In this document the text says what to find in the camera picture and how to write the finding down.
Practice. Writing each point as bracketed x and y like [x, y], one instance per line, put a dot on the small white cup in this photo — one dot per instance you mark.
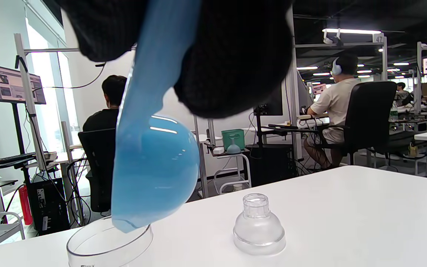
[238, 187]

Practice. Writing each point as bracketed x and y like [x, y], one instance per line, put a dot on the blue-grey funnel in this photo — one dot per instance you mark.
[233, 149]

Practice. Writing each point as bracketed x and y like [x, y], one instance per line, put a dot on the white metal frame post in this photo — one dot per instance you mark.
[28, 96]

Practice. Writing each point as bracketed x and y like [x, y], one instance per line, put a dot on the lit monitor on stand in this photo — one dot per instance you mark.
[15, 83]

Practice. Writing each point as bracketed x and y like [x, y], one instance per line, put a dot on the black computer tower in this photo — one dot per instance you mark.
[48, 205]

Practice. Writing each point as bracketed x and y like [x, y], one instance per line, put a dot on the black equipment on stand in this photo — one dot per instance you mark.
[269, 165]

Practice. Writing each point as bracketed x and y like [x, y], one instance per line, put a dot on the clear plastic shaker lid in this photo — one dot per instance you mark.
[258, 230]

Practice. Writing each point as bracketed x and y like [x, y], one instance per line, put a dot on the black keyboard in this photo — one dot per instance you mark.
[13, 158]

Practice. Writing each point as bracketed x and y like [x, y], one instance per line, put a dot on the blue plastic scoop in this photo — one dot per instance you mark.
[154, 167]

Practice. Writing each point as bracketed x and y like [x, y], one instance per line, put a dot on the black screen on pole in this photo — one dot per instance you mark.
[271, 104]

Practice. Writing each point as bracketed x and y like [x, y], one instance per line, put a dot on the red canister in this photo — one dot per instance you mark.
[25, 205]

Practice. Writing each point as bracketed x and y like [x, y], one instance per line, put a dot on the teal plastic container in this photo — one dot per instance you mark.
[232, 135]

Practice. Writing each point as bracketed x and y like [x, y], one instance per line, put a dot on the white desk leg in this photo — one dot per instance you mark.
[200, 155]

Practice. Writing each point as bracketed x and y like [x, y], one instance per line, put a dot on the person's right hand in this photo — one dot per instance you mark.
[235, 55]

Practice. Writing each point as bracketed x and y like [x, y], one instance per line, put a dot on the small white box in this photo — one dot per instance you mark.
[218, 150]

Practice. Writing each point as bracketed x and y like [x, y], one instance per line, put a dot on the clear plastic shaker cup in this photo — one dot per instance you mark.
[87, 244]

